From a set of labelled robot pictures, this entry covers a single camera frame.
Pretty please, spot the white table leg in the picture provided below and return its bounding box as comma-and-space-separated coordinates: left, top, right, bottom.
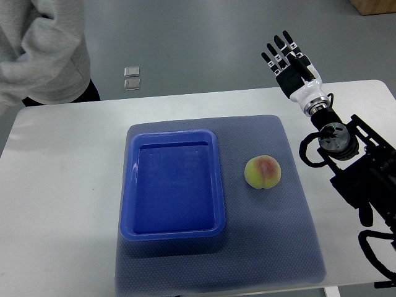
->
323, 286, 341, 297

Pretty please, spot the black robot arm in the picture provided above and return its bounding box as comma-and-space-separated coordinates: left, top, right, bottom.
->
261, 31, 395, 288

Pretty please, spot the person in grey sweatshirt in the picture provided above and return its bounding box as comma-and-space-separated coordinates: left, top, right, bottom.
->
1, 1, 100, 114

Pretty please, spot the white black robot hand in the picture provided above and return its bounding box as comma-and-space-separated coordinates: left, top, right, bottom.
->
261, 30, 329, 115

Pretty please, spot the upper metal floor plate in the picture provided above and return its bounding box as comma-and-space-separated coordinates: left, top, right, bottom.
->
124, 66, 140, 77

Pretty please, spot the cardboard box corner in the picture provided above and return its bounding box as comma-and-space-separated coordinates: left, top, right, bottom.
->
353, 0, 395, 15

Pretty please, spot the yellow red peach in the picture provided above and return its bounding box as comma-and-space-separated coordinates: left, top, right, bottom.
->
244, 155, 282, 189

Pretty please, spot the blue plastic tray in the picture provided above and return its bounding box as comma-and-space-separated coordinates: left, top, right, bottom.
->
119, 129, 226, 242

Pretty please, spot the grey blue mesh mat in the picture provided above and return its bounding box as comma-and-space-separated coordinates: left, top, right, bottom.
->
115, 115, 326, 296

